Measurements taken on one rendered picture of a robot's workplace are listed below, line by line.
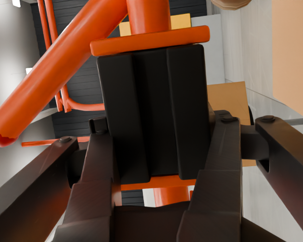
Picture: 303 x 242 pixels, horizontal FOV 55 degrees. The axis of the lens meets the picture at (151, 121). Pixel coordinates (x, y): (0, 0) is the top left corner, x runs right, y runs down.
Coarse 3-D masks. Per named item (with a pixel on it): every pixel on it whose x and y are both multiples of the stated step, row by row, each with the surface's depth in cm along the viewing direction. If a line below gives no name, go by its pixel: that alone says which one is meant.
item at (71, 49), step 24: (96, 0) 17; (120, 0) 17; (72, 24) 17; (96, 24) 17; (72, 48) 17; (48, 72) 18; (72, 72) 19; (24, 96) 19; (48, 96) 19; (0, 120) 19; (24, 120) 19; (0, 144) 20
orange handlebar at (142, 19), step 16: (128, 0) 15; (144, 0) 14; (160, 0) 15; (128, 16) 16; (144, 16) 15; (160, 16) 15; (144, 32) 15; (160, 192) 18; (176, 192) 18; (192, 192) 24
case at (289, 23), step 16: (272, 0) 34; (288, 0) 29; (272, 16) 35; (288, 16) 30; (272, 32) 35; (288, 32) 30; (272, 48) 36; (288, 48) 31; (272, 64) 36; (288, 64) 31; (288, 80) 31; (288, 96) 32
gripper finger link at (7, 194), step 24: (72, 144) 15; (24, 168) 12; (48, 168) 12; (0, 192) 10; (24, 192) 10; (48, 192) 12; (0, 216) 9; (24, 216) 10; (48, 216) 12; (0, 240) 9; (24, 240) 10
